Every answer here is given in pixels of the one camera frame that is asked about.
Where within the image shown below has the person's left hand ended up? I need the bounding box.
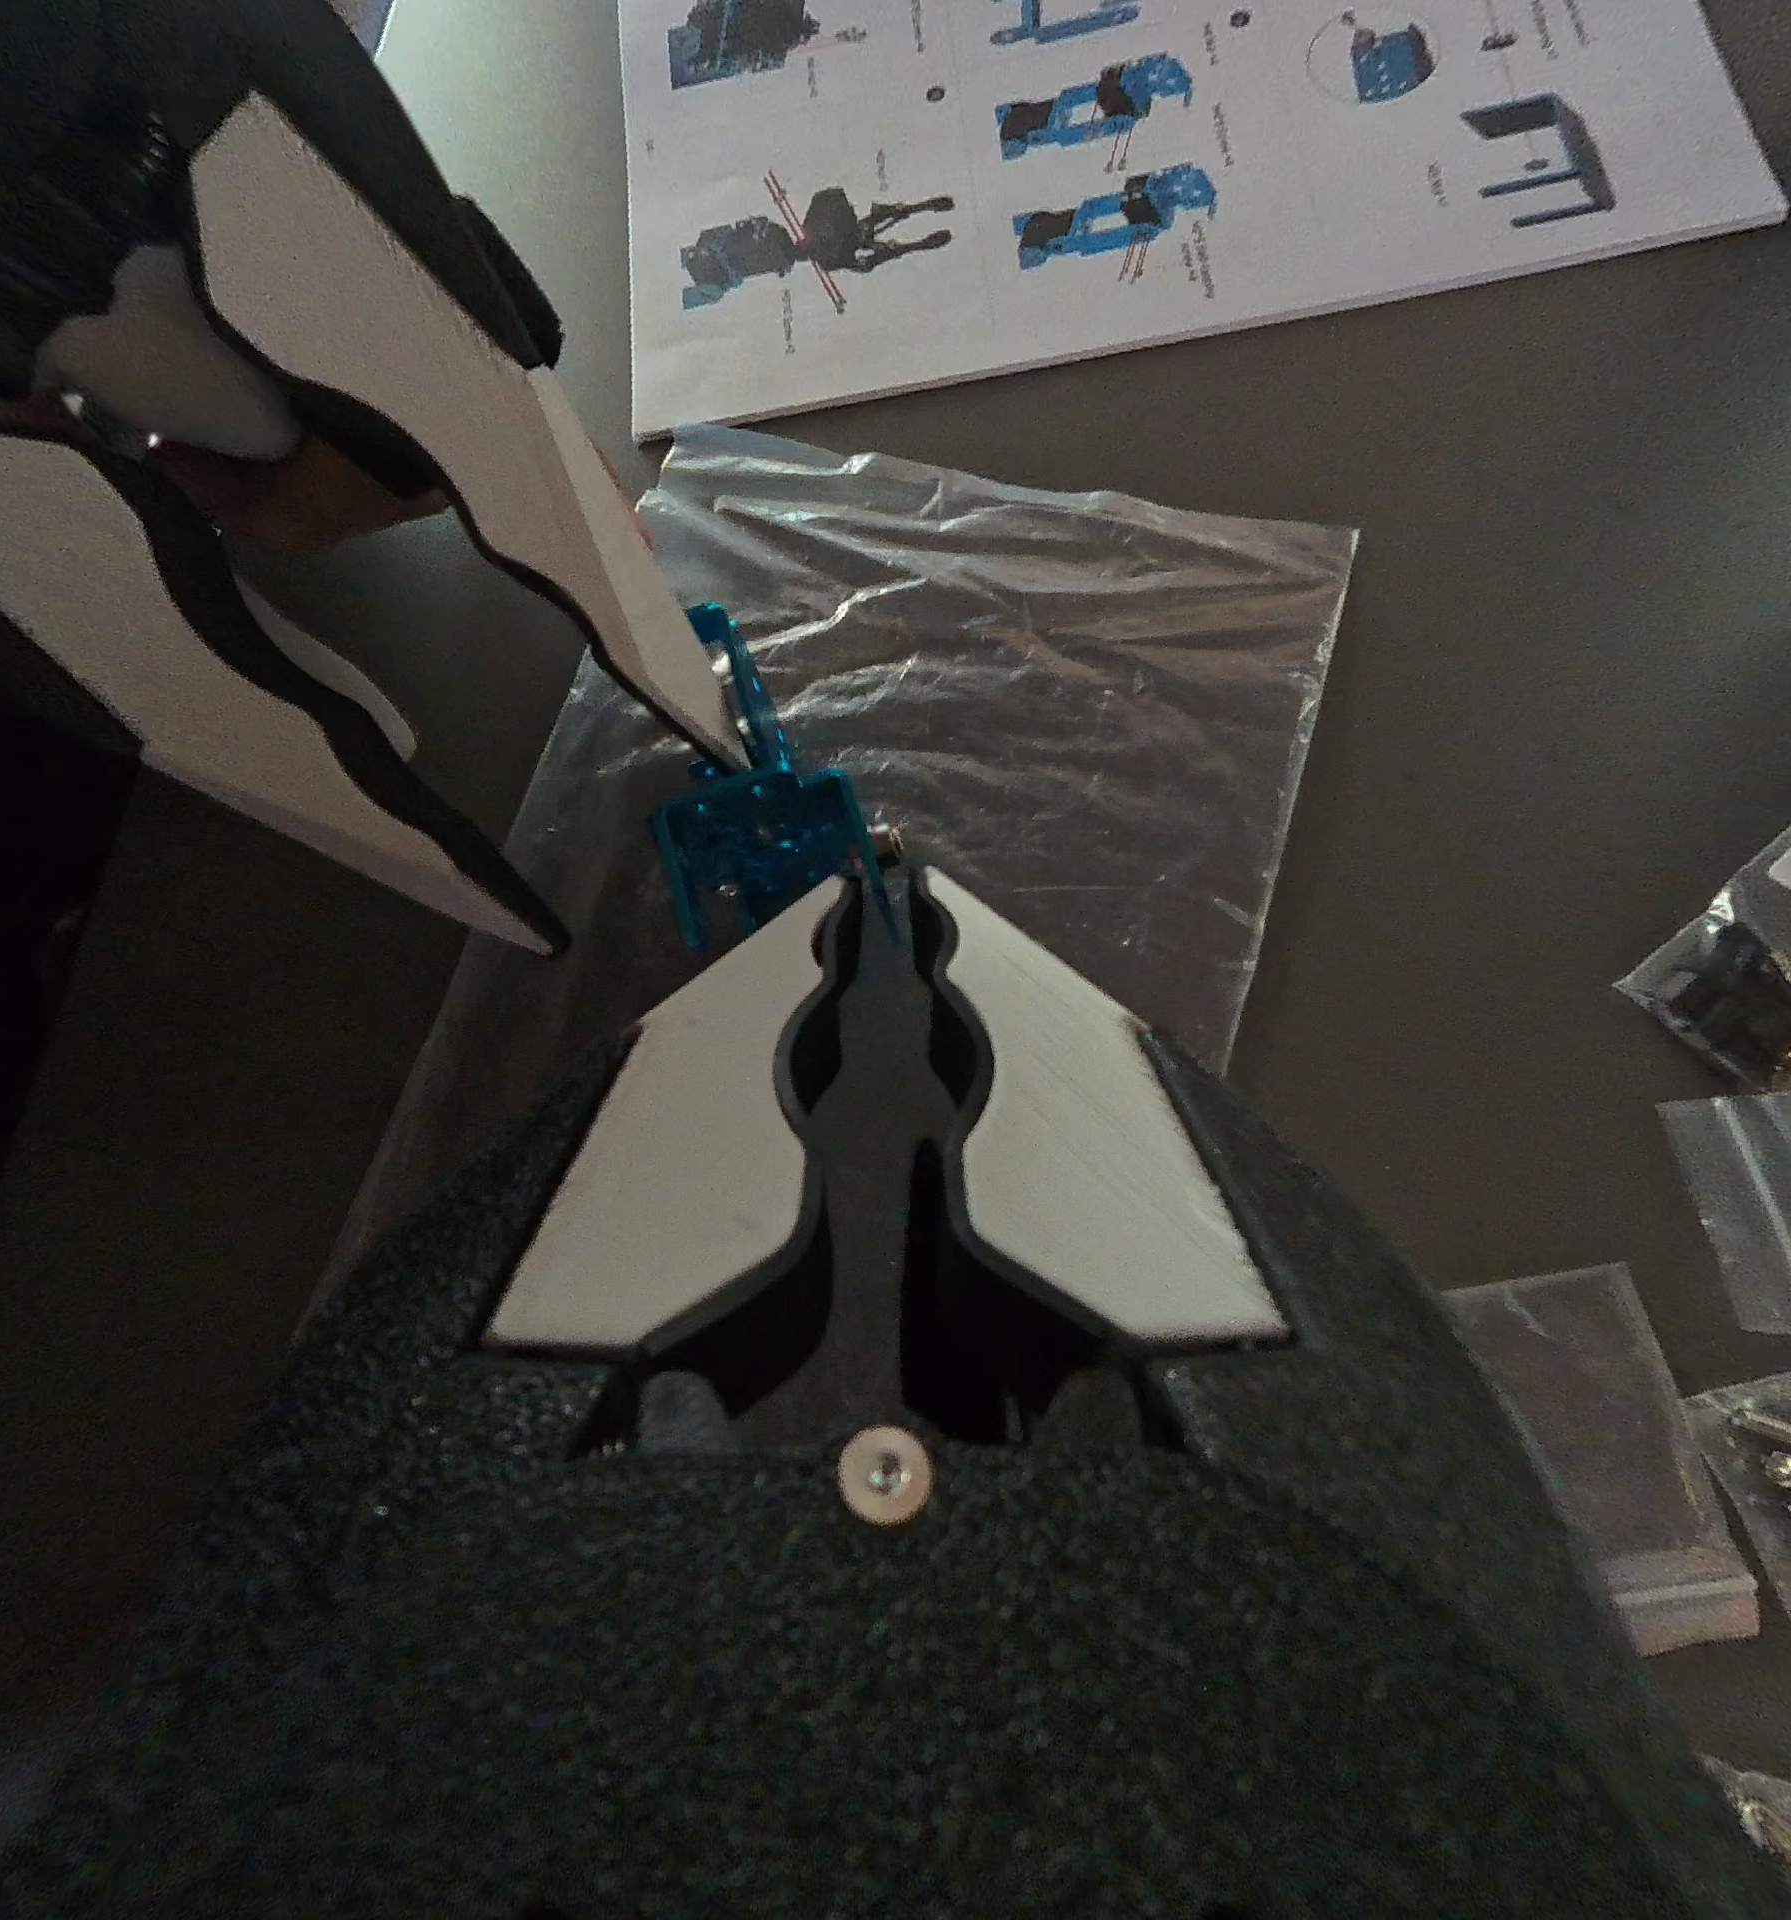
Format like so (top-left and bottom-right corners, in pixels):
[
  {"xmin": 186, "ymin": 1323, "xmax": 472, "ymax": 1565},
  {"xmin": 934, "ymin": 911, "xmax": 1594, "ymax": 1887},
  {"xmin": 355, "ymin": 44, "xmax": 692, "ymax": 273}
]
[{"xmin": 156, "ymin": 438, "xmax": 450, "ymax": 556}]

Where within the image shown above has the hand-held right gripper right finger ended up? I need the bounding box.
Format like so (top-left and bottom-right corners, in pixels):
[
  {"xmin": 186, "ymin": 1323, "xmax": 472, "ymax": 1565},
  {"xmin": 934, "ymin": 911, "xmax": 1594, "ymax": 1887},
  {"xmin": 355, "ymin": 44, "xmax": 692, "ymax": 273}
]
[{"xmin": 896, "ymin": 870, "xmax": 1293, "ymax": 1353}]

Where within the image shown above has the blue metal bracket assembly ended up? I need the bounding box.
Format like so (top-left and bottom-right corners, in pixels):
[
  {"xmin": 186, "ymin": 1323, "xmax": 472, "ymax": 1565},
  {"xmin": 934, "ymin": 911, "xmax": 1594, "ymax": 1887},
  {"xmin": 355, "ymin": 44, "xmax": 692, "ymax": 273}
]
[{"xmin": 652, "ymin": 604, "xmax": 897, "ymax": 955}]

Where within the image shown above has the group of small hardware bags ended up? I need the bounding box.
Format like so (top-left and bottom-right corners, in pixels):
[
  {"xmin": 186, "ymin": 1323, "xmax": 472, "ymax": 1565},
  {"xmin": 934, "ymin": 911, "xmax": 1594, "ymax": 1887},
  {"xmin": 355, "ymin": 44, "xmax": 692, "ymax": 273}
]
[{"xmin": 1450, "ymin": 788, "xmax": 1791, "ymax": 1920}]

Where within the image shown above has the clear plastic bag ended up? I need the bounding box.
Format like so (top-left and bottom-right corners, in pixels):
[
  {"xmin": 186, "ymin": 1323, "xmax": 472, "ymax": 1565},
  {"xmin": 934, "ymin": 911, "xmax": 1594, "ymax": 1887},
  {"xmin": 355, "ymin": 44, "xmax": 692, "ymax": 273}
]
[{"xmin": 340, "ymin": 425, "xmax": 1359, "ymax": 1291}]

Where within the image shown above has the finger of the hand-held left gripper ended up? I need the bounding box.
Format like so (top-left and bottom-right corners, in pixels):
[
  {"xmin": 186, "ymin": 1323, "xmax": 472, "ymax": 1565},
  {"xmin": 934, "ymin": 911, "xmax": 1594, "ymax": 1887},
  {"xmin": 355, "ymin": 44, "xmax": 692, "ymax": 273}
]
[
  {"xmin": 0, "ymin": 426, "xmax": 570, "ymax": 958},
  {"xmin": 189, "ymin": 90, "xmax": 748, "ymax": 761}
]

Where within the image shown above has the open instruction manual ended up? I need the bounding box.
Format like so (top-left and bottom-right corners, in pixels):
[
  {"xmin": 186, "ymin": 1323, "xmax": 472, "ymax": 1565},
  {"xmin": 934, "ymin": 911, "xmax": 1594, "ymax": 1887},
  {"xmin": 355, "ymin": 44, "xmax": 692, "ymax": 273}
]
[{"xmin": 617, "ymin": 0, "xmax": 1789, "ymax": 442}]

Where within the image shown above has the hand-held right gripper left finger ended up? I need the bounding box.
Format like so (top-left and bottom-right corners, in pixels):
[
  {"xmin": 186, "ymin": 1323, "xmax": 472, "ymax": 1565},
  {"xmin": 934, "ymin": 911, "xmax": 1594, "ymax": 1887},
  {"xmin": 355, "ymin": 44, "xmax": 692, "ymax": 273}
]
[{"xmin": 487, "ymin": 875, "xmax": 851, "ymax": 1353}]

